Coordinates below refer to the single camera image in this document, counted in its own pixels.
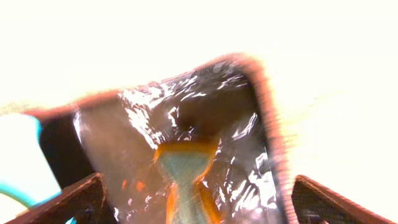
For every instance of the teal plastic tray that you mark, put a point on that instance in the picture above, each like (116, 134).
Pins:
(26, 177)

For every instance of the yellow green sponge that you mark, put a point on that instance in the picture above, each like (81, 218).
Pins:
(185, 164)

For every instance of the black rectangular water tray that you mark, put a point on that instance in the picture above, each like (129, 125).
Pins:
(116, 133)

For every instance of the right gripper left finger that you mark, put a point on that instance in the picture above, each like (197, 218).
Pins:
(85, 201)

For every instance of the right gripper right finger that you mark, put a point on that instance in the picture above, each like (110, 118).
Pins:
(315, 203)

